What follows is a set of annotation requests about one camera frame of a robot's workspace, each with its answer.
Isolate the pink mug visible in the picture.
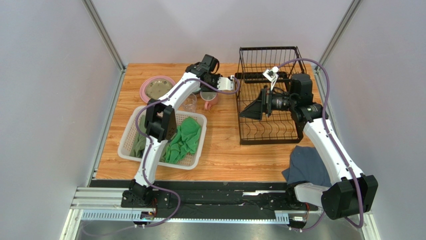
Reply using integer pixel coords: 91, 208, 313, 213
200, 91, 219, 110

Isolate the clear glass cup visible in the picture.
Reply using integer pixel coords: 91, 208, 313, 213
181, 93, 197, 113

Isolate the cream patterned plate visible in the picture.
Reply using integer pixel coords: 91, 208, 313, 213
143, 77, 176, 101

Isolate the clear glass plate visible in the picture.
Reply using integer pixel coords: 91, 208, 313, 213
144, 78, 174, 100

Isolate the pink plate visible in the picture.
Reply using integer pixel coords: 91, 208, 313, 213
139, 75, 177, 104

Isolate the brown speckled bowl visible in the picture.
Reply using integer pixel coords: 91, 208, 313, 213
192, 87, 202, 95

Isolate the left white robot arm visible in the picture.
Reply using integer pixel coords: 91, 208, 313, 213
121, 54, 220, 208

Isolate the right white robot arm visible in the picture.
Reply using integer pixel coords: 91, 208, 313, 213
238, 73, 379, 220

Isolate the bright green cloth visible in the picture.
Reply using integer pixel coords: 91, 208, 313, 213
160, 117, 202, 164

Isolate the dark blue cloth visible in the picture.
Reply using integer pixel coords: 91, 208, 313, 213
281, 145, 332, 187

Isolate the white plastic basket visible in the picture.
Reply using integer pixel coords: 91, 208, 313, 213
117, 105, 207, 170

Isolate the olive green cloth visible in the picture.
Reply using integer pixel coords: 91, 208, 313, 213
129, 115, 146, 158

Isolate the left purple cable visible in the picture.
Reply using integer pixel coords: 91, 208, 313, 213
134, 77, 241, 229

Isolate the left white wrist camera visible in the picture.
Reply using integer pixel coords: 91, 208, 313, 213
217, 75, 236, 91

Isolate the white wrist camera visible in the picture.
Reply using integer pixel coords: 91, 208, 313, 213
217, 75, 236, 91
262, 66, 280, 91

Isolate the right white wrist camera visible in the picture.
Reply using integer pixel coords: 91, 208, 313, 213
262, 66, 280, 91

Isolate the black wire dish rack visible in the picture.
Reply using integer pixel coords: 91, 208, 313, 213
235, 46, 303, 145

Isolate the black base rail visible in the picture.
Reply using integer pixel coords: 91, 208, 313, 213
89, 179, 319, 220

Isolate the aluminium frame rail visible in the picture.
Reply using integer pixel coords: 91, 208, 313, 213
61, 186, 380, 240

